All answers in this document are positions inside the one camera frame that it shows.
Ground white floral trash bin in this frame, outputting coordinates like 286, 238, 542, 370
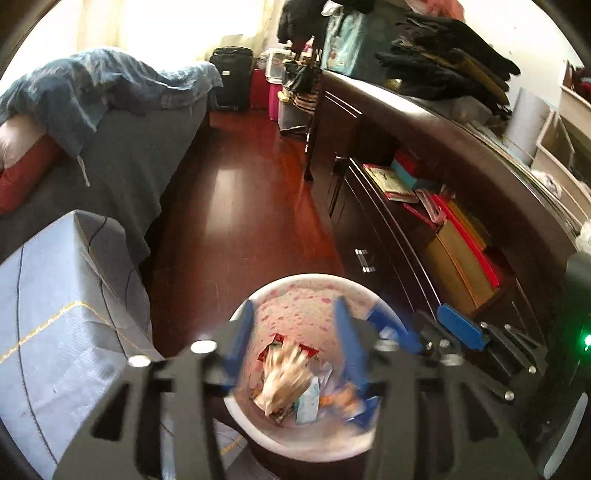
221, 272, 417, 464

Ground brown crumpled wrapper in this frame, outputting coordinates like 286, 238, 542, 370
253, 339, 314, 416

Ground red folder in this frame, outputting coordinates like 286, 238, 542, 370
404, 188, 502, 289

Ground dark wooden cabinet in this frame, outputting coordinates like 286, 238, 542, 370
304, 72, 575, 342

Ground book with beige cover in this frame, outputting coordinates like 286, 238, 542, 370
363, 164, 419, 203

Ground blue checked tablecloth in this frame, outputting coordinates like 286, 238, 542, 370
1, 210, 162, 479

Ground white stacking baskets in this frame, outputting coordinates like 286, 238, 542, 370
531, 64, 591, 224

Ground bed with grey sheet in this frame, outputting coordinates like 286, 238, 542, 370
1, 88, 217, 264

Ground pink storage box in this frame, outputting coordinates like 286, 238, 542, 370
267, 82, 283, 122

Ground stack of folded dark clothes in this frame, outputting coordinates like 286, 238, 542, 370
375, 13, 521, 113

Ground black suitcase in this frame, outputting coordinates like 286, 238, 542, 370
209, 46, 253, 111

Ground teal shopping bag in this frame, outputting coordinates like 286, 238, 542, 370
320, 6, 399, 80

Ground blue duvet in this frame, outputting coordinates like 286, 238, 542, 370
1, 48, 222, 158

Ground white curtain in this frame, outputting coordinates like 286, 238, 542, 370
76, 0, 283, 68

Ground hanging dark jackets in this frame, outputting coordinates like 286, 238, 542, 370
276, 0, 328, 45

